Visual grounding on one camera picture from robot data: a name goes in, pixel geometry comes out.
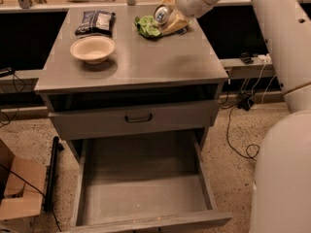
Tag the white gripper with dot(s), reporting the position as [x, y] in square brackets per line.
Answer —
[177, 20]

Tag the redbull can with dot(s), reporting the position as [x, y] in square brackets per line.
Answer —
[162, 14]

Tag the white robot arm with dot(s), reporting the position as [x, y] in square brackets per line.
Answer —
[281, 196]

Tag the grey drawer cabinet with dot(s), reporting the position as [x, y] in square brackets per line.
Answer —
[139, 72]

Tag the closed grey top drawer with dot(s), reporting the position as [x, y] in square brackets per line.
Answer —
[98, 123]

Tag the open grey middle drawer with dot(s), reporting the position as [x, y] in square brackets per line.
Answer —
[149, 183]

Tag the green chip bag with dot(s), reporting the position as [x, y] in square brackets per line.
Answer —
[148, 28]

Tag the dark snack bag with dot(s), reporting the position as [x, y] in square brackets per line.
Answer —
[96, 22]

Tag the small black device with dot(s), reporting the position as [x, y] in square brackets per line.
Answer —
[246, 58]

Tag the beige paper bowl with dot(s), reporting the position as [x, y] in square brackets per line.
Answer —
[93, 49]

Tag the white power strip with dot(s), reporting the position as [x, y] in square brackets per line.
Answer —
[265, 58]

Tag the black bar on floor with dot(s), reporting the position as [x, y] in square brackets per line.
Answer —
[56, 148]

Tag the left cardboard box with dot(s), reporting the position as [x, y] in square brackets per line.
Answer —
[22, 183]

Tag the black drawer handle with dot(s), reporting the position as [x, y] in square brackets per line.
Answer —
[138, 119]

